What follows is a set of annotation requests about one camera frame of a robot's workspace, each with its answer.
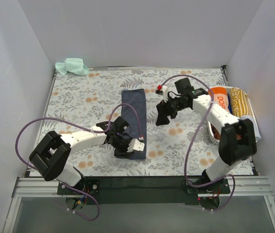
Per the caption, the dark grey towel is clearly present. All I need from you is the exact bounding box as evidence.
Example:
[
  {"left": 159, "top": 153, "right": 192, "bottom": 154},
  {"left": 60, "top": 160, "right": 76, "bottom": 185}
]
[{"left": 121, "top": 88, "right": 147, "bottom": 161}]

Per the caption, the orange peach printed towel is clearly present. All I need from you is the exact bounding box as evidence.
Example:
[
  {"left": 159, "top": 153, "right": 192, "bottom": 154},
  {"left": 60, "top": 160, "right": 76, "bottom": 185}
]
[{"left": 208, "top": 86, "right": 232, "bottom": 113}]

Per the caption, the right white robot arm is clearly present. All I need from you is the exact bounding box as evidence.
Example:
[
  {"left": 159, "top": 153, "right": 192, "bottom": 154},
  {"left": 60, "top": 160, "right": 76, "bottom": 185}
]
[{"left": 155, "top": 75, "right": 257, "bottom": 193}]

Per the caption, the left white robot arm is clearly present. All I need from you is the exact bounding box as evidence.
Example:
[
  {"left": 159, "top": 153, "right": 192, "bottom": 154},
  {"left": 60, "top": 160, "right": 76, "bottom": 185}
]
[{"left": 29, "top": 116, "right": 144, "bottom": 194}]

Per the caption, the floral table mat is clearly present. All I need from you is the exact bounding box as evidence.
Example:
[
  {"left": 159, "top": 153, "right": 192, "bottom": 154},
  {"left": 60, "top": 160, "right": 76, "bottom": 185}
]
[{"left": 37, "top": 68, "right": 225, "bottom": 176}]

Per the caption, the white plastic basket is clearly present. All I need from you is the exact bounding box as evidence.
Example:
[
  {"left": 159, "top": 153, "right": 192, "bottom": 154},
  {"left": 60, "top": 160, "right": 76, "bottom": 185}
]
[{"left": 206, "top": 86, "right": 260, "bottom": 146}]

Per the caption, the yellow patterned rolled towel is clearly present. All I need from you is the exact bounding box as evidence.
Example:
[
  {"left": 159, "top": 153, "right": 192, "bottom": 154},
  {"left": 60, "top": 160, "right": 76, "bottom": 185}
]
[{"left": 229, "top": 87, "right": 253, "bottom": 117}]

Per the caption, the light blue rolled towel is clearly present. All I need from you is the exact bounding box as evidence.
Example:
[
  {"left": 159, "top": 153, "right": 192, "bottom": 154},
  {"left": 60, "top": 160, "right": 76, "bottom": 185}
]
[{"left": 240, "top": 115, "right": 261, "bottom": 142}]

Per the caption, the mint green towel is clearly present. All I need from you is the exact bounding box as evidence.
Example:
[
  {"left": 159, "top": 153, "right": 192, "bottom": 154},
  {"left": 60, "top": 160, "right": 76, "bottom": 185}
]
[{"left": 55, "top": 58, "right": 89, "bottom": 76}]

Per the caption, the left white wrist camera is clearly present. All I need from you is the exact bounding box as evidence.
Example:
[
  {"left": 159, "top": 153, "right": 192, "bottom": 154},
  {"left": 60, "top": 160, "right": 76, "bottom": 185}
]
[{"left": 127, "top": 137, "right": 145, "bottom": 152}]

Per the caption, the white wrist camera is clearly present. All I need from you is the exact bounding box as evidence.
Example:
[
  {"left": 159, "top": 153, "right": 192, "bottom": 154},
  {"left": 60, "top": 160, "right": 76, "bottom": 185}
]
[
  {"left": 155, "top": 85, "right": 169, "bottom": 101},
  {"left": 127, "top": 137, "right": 145, "bottom": 152}
]

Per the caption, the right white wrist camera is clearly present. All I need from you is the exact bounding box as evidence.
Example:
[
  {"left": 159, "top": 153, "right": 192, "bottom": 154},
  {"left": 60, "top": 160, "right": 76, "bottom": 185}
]
[{"left": 155, "top": 85, "right": 169, "bottom": 101}]

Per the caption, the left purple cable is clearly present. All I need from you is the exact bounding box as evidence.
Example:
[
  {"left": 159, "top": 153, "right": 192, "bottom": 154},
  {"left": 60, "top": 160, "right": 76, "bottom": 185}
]
[{"left": 15, "top": 103, "right": 145, "bottom": 221}]

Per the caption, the purple cable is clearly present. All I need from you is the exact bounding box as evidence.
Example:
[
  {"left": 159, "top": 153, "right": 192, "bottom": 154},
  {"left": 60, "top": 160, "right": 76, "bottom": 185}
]
[
  {"left": 155, "top": 74, "right": 236, "bottom": 213},
  {"left": 15, "top": 103, "right": 145, "bottom": 221}
]

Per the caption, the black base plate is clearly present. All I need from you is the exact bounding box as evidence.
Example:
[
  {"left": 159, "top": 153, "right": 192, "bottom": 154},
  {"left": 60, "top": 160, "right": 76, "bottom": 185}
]
[{"left": 57, "top": 176, "right": 230, "bottom": 205}]

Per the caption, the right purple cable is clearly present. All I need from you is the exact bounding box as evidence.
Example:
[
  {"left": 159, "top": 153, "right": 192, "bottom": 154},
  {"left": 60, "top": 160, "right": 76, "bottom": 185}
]
[{"left": 155, "top": 74, "right": 236, "bottom": 213}]

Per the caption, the aluminium frame rail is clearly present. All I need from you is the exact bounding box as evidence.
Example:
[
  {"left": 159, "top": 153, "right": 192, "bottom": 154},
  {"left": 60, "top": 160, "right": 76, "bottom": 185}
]
[{"left": 13, "top": 176, "right": 274, "bottom": 197}]

